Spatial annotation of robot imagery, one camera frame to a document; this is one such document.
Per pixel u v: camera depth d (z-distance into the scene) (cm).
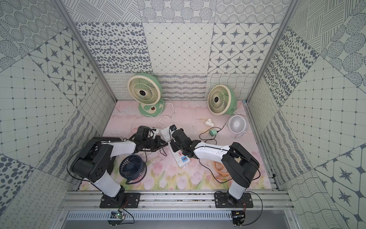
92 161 47
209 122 104
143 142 76
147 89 93
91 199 75
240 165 45
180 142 67
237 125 97
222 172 76
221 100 101
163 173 84
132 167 76
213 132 99
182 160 86
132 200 73
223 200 75
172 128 78
